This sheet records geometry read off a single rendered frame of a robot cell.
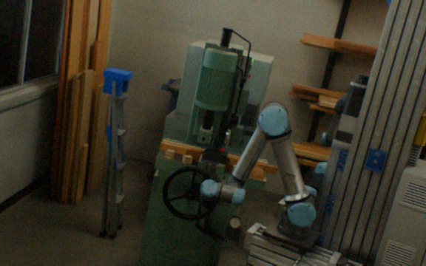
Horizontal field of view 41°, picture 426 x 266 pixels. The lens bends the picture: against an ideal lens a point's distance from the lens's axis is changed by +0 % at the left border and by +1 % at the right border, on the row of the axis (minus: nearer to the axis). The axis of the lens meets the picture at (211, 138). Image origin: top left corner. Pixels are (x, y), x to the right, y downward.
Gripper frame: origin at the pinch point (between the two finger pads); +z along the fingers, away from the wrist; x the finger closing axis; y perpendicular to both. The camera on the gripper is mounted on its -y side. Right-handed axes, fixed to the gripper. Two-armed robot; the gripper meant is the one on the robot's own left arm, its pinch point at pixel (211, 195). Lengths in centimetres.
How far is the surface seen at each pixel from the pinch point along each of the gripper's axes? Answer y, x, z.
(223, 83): -59, -9, 5
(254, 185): -14.0, 19.7, 21.0
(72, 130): -39, -119, 126
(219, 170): -14.6, 0.1, 8.3
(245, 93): -66, 2, 29
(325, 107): -122, 64, 181
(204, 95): -52, -18, 8
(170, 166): -12.0, -26.2, 18.6
